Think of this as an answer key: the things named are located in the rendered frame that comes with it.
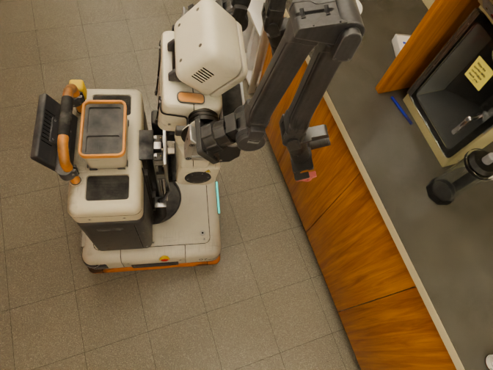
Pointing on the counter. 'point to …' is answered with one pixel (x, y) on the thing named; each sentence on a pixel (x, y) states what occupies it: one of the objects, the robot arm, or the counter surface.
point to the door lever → (466, 122)
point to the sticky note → (479, 73)
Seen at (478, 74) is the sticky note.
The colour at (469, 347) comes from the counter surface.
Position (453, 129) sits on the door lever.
